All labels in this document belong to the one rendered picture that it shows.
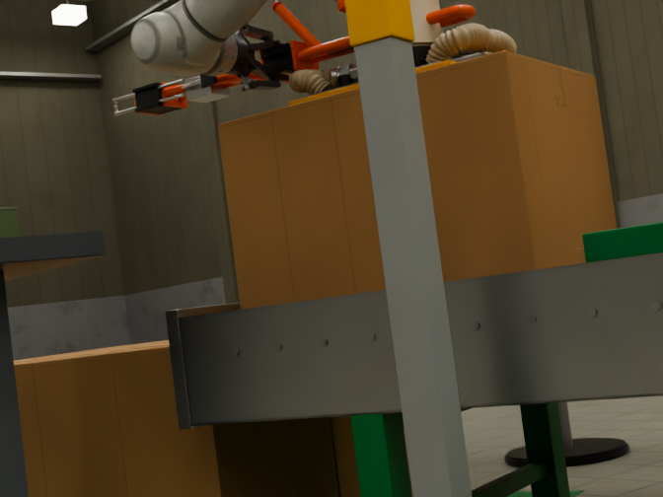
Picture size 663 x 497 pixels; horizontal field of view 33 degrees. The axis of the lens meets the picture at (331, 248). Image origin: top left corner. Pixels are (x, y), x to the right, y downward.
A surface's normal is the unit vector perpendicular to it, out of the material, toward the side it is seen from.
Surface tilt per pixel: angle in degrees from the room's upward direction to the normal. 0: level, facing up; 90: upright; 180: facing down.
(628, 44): 90
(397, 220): 90
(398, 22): 90
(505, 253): 90
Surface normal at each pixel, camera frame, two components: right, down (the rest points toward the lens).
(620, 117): -0.79, 0.07
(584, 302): -0.55, 0.03
